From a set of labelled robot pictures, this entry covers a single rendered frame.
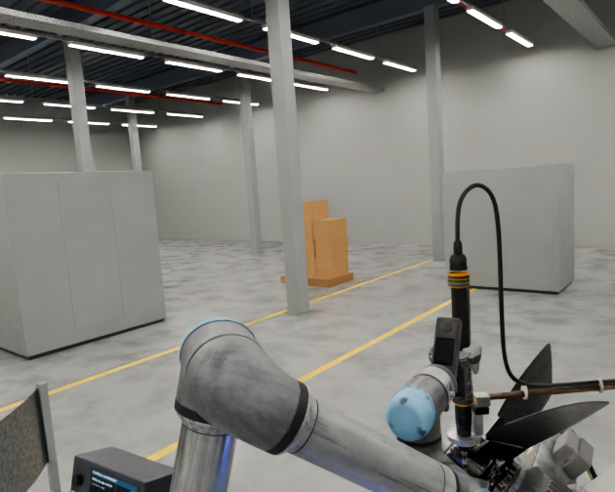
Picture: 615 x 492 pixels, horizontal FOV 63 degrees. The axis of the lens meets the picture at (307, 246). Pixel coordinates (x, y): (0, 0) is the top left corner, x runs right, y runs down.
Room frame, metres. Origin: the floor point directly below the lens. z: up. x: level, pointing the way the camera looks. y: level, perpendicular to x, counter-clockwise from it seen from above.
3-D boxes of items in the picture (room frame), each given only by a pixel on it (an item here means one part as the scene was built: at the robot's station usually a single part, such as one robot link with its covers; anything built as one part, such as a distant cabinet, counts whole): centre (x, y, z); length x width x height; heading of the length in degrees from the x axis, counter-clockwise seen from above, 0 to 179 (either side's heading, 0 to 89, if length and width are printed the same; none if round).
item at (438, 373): (0.88, -0.21, 1.48); 0.08 x 0.05 x 0.08; 57
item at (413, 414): (0.81, -0.17, 1.48); 0.11 x 0.08 x 0.09; 147
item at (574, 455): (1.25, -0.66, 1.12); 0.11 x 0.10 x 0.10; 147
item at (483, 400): (1.04, -0.32, 1.34); 0.09 x 0.07 x 0.10; 92
